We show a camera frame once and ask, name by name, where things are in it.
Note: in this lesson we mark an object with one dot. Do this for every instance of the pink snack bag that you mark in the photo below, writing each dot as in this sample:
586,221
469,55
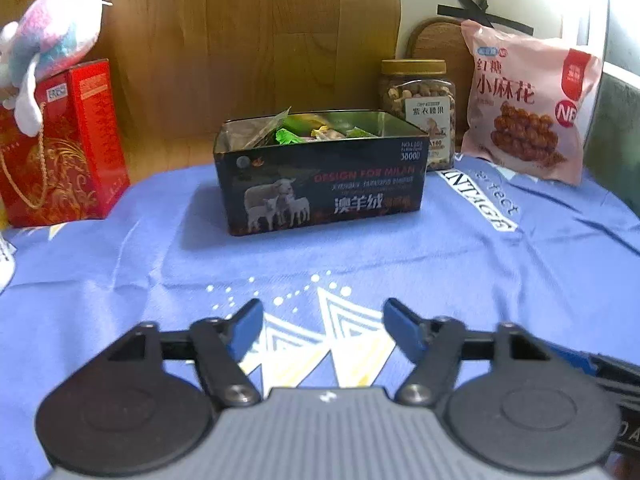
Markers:
525,110

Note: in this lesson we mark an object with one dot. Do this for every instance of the blue printed cloth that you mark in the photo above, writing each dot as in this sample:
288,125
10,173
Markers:
150,260

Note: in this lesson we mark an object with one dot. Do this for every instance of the black tape cross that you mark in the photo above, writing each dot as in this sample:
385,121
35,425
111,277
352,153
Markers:
495,15

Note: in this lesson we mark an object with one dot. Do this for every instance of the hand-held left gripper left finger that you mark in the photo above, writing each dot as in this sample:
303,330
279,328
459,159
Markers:
247,327

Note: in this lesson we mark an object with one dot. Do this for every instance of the black tin box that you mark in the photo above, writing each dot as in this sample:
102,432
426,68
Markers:
320,190

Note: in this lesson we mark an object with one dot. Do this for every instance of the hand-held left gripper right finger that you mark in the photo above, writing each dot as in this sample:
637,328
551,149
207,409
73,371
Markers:
405,331

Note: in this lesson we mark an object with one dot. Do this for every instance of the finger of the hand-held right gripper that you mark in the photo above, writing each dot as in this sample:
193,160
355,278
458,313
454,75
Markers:
600,370

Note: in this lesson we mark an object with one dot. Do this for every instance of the pile of snacks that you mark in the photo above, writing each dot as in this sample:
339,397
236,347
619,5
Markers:
320,132

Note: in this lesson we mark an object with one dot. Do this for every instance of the pink and blue plush toy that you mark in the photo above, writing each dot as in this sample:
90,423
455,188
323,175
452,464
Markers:
55,30

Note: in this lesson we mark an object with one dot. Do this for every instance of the nut jar with gold lid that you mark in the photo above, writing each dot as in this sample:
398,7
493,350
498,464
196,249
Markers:
417,110

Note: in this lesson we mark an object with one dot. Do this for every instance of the round wooden board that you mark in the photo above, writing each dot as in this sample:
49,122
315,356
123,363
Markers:
435,45

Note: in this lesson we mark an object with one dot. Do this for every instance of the white printed paper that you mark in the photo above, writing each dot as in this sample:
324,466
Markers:
6,265

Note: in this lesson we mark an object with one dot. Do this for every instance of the red gift bag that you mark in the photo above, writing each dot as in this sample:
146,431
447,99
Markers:
75,160

